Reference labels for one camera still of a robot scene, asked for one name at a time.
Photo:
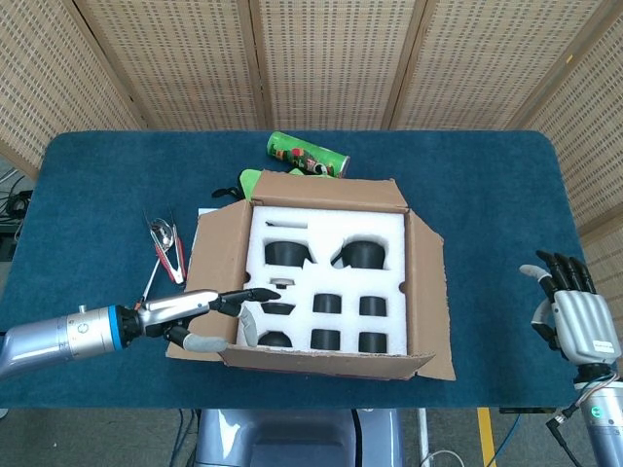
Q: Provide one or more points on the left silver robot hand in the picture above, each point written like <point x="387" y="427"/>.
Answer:
<point x="170" y="306"/>

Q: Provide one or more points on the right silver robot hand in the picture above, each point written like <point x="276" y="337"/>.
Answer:
<point x="584" y="321"/>

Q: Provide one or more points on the red cardboard box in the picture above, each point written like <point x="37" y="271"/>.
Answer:
<point x="428" y="292"/>

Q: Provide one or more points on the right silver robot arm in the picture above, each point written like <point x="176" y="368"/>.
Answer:
<point x="603" y="428"/>

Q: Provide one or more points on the metal spoon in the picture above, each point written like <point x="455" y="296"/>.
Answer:
<point x="163" y="232"/>

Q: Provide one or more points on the black bar under table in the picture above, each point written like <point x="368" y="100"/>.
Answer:
<point x="525" y="410"/>

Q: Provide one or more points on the black shallow bowl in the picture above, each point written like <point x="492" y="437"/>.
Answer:
<point x="278" y="308"/>
<point x="277" y="340"/>

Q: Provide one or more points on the small grey lid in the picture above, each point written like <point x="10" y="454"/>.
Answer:
<point x="282" y="282"/>

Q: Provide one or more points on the black pitcher with spout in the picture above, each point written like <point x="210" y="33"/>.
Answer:
<point x="284" y="253"/>

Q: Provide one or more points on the small black cup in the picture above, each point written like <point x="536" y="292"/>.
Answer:
<point x="325" y="339"/>
<point x="373" y="342"/>
<point x="327" y="304"/>
<point x="373" y="306"/>

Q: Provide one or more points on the blue carpet table cover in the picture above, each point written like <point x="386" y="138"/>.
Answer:
<point x="487" y="194"/>

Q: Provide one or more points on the grey robot torso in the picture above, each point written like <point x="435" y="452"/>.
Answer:
<point x="292" y="438"/>

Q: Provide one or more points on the white foam insert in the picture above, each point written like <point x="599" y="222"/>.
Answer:
<point x="350" y="287"/>

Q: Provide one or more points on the white pole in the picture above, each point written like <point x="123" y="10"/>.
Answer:
<point x="423" y="428"/>

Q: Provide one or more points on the green chips can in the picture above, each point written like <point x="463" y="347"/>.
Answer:
<point x="302" y="153"/>

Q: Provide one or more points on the woven wooden folding screen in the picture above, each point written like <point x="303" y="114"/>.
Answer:
<point x="331" y="63"/>

